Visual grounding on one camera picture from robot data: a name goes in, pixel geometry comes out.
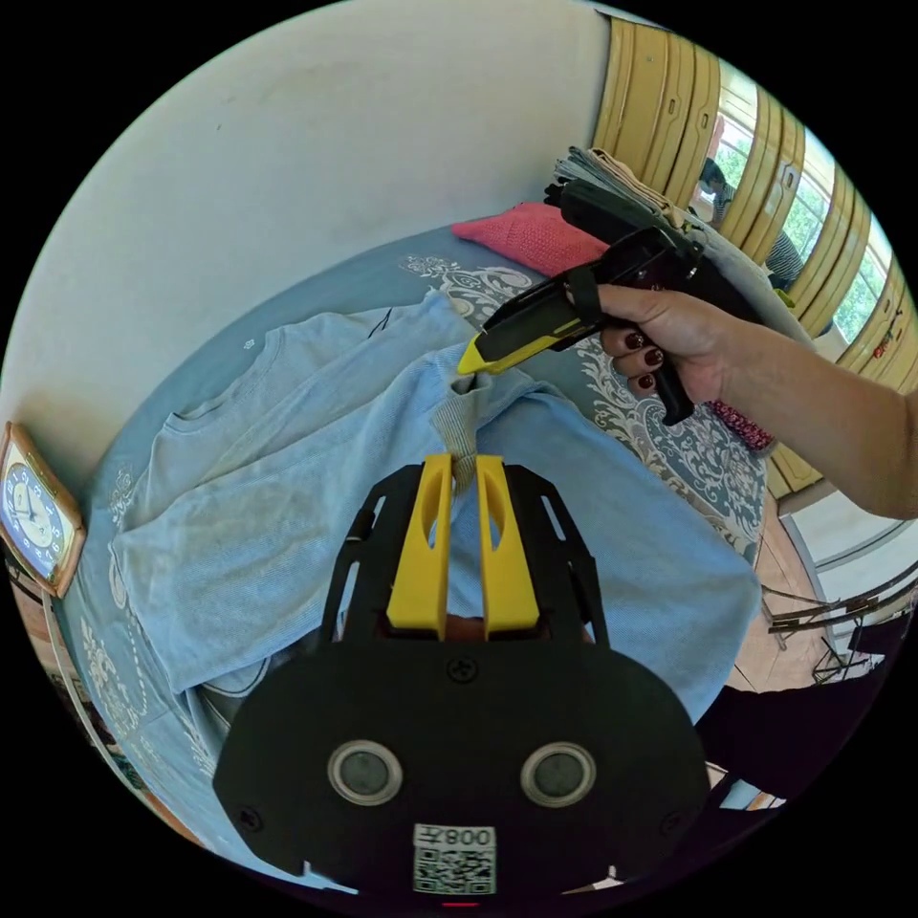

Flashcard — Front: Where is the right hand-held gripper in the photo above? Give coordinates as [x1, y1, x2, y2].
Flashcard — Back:
[456, 227, 706, 427]

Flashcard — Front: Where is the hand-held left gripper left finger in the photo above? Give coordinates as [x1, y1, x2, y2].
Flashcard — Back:
[385, 453, 456, 641]

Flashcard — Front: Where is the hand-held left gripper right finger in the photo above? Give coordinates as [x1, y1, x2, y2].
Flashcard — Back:
[475, 454, 541, 643]

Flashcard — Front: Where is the light blue long sleeve shirt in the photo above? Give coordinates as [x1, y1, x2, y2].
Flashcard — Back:
[109, 289, 763, 727]

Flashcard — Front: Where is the person's right forearm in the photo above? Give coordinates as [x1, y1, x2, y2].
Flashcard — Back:
[706, 315, 918, 520]

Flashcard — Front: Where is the person's right hand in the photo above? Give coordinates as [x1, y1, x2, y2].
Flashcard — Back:
[597, 282, 741, 404]

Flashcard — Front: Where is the pink knitted cushion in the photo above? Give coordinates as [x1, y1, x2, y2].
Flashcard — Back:
[449, 202, 612, 279]

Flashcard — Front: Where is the bed with blue patterned sheet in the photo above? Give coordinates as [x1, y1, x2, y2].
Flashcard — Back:
[48, 220, 784, 865]

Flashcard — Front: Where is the pile of clothes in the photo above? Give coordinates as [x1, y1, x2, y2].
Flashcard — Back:
[543, 145, 816, 349]

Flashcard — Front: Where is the person's body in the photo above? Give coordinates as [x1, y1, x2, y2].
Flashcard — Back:
[693, 679, 885, 801]

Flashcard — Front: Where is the yellow cupboard with mirrors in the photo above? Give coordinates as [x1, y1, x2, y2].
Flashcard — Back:
[592, 12, 918, 392]

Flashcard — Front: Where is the copper framed clock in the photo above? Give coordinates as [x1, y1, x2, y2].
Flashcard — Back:
[0, 421, 89, 599]

